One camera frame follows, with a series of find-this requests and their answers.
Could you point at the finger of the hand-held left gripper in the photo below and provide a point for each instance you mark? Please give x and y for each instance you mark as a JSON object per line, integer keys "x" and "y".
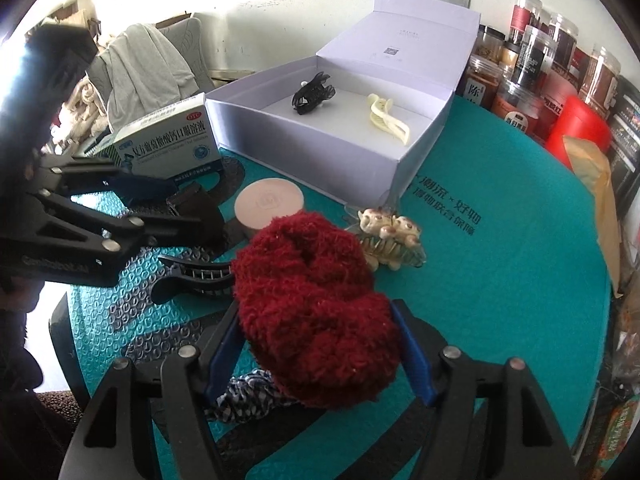
{"x": 145, "y": 187}
{"x": 130, "y": 227}

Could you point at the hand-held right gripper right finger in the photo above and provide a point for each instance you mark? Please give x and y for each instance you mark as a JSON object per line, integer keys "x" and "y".
{"x": 415, "y": 355}

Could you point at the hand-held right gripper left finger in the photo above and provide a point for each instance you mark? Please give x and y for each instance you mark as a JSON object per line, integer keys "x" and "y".
{"x": 222, "y": 355}

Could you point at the dark brown hair clip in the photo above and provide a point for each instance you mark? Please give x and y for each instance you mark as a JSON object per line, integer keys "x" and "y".
{"x": 200, "y": 212}

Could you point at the black hair claw clip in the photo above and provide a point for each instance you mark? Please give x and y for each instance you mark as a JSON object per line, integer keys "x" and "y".
{"x": 200, "y": 275}

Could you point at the red fluffy scrunchie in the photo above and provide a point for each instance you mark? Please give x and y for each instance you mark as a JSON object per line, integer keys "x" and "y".
{"x": 310, "y": 310}

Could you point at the pink round compact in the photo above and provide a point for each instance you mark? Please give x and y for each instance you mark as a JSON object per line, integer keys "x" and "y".
{"x": 270, "y": 200}

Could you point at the mushroom hair claw clip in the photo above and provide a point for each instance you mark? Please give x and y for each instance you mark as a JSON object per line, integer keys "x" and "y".
{"x": 390, "y": 225}

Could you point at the white lidded box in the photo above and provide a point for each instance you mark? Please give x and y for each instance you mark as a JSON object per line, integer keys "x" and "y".
{"x": 350, "y": 130}

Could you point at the cream knitted cloth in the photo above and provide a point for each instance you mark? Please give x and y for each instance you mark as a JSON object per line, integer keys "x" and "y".
{"x": 80, "y": 110}

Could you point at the white and blue medicine box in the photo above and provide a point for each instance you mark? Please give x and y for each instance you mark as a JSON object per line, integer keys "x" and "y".
{"x": 165, "y": 145}

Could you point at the grey garment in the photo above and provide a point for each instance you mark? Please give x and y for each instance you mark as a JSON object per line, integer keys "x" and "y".
{"x": 135, "y": 65}

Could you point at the teal patterned mat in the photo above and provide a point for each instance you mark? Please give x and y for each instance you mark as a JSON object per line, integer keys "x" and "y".
{"x": 500, "y": 285}

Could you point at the black pearl hair clip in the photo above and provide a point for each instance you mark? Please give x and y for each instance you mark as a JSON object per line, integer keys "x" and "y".
{"x": 310, "y": 95}

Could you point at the cream hair claw clip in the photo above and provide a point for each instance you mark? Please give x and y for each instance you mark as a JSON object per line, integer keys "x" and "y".
{"x": 382, "y": 117}

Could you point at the brown paper bag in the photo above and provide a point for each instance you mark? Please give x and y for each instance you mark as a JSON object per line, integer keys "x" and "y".
{"x": 595, "y": 190}

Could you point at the red canister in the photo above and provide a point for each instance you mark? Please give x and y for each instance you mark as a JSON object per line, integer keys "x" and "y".
{"x": 580, "y": 130}

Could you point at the black printed packet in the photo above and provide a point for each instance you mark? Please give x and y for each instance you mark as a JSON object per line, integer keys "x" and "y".
{"x": 625, "y": 140}

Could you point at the row of clear lidded jars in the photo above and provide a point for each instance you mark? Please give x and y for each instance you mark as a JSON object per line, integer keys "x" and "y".
{"x": 540, "y": 55}

